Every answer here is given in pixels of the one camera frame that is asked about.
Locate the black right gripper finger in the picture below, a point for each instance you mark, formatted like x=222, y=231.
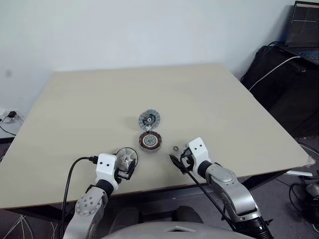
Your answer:
x=177, y=163

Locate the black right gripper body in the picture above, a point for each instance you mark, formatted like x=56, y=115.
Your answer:
x=188, y=159

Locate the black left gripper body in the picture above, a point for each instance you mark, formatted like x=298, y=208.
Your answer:
x=123, y=174

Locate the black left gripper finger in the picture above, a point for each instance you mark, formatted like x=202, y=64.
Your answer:
x=133, y=165

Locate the silver spoked rotor cover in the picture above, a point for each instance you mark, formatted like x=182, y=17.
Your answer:
x=125, y=156

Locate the copper wound motor stator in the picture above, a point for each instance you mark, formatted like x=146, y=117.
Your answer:
x=143, y=143

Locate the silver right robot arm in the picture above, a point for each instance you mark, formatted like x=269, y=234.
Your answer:
x=229, y=184

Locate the grey disc with black centre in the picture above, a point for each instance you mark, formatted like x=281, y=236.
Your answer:
x=149, y=119

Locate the small metal washer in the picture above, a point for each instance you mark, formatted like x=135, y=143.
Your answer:
x=173, y=148

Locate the grey robot torso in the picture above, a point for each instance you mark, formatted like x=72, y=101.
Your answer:
x=162, y=231

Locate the white plastic strip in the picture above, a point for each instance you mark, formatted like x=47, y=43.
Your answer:
x=299, y=173

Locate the large black case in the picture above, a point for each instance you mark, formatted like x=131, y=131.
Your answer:
x=281, y=94

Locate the black power adapter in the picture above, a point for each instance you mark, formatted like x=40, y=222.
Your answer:
x=11, y=114

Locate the grey floor device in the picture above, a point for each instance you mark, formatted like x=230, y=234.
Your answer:
x=312, y=190

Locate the white power strip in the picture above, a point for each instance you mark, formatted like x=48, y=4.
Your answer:
x=5, y=117

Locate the black laptop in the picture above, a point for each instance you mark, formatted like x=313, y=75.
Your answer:
x=304, y=25

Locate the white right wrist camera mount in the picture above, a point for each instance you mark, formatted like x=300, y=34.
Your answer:
x=198, y=149

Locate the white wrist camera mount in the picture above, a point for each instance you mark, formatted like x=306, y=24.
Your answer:
x=106, y=165
x=198, y=149

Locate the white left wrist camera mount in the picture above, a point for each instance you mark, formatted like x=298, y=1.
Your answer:
x=106, y=165

